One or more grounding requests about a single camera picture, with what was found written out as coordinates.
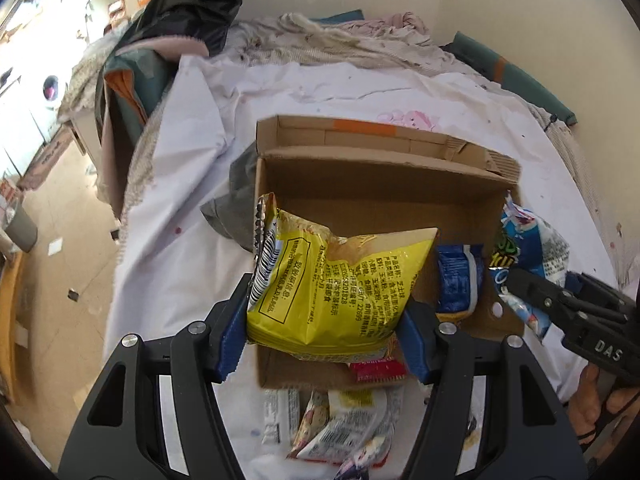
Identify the cardboard box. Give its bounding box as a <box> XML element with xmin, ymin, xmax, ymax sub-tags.
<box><xmin>254</xmin><ymin>115</ymin><xmax>526</xmax><ymax>391</ymax></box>

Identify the pink cartoon snack packet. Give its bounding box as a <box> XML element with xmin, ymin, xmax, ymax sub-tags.
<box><xmin>287</xmin><ymin>390</ymin><xmax>333</xmax><ymax>461</ymax></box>

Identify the grey trash bin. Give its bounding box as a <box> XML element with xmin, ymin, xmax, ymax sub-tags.
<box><xmin>2</xmin><ymin>200</ymin><xmax>38</xmax><ymax>253</ymax></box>

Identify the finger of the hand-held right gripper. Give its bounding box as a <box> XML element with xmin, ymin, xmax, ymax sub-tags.
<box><xmin>566</xmin><ymin>270</ymin><xmax>639</xmax><ymax>314</ymax></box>
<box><xmin>506</xmin><ymin>266</ymin><xmax>629</xmax><ymax>324</ymax></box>

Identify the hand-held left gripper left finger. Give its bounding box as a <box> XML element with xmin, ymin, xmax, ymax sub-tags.
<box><xmin>57</xmin><ymin>272</ymin><xmax>252</xmax><ymax>480</ymax></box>

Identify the blue and white snack bag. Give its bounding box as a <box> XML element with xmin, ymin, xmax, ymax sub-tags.
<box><xmin>492</xmin><ymin>192</ymin><xmax>572</xmax><ymax>343</ymax></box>

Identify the beige knit blanket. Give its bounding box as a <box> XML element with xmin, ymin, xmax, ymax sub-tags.
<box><xmin>60</xmin><ymin>40</ymin><xmax>126</xmax><ymax>121</ymax></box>

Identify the teal and orange cushion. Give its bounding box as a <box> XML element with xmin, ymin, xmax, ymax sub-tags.
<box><xmin>102</xmin><ymin>42</ymin><xmax>176</xmax><ymax>133</ymax></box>

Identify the person's right hand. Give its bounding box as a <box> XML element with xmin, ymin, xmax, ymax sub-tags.
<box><xmin>570</xmin><ymin>362</ymin><xmax>640</xmax><ymax>457</ymax></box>

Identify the white washing machine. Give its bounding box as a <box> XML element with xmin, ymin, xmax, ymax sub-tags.
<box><xmin>40</xmin><ymin>74</ymin><xmax>63</xmax><ymax>106</ymax></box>

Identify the patterned floor rug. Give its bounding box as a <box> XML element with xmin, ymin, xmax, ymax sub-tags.
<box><xmin>20</xmin><ymin>125</ymin><xmax>76</xmax><ymax>191</ymax></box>

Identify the yellow snack bag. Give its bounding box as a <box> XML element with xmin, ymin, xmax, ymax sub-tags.
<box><xmin>246</xmin><ymin>192</ymin><xmax>440</xmax><ymax>363</ymax></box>

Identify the long teal cushion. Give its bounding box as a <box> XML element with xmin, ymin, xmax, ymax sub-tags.
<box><xmin>452</xmin><ymin>31</ymin><xmax>578</xmax><ymax>126</ymax></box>

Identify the purple snack packet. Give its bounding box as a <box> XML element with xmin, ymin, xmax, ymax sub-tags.
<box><xmin>335</xmin><ymin>435</ymin><xmax>396</xmax><ymax>480</ymax></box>

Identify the blue snack packet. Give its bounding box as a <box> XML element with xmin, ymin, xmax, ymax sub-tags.
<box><xmin>436</xmin><ymin>243</ymin><xmax>485</xmax><ymax>322</ymax></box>

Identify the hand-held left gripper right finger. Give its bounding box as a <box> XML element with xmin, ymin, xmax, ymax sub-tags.
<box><xmin>397</xmin><ymin>300</ymin><xmax>589</xmax><ymax>480</ymax></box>

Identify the beige patterned blanket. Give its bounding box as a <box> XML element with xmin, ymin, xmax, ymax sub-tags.
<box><xmin>220</xmin><ymin>12</ymin><xmax>481</xmax><ymax>78</ymax></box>

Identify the grey cloth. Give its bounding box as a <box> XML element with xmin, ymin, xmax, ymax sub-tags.
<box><xmin>200</xmin><ymin>142</ymin><xmax>258</xmax><ymax>253</ymax></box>

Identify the yellow and white snack packet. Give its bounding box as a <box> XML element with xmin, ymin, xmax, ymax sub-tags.
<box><xmin>300</xmin><ymin>387</ymin><xmax>406</xmax><ymax>463</ymax></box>

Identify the pink cloth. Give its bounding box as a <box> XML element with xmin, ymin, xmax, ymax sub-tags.
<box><xmin>350</xmin><ymin>10</ymin><xmax>431</xmax><ymax>41</ymax></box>

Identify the black jacket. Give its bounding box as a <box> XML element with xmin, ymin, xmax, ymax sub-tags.
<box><xmin>107</xmin><ymin>0</ymin><xmax>243</xmax><ymax>61</ymax></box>

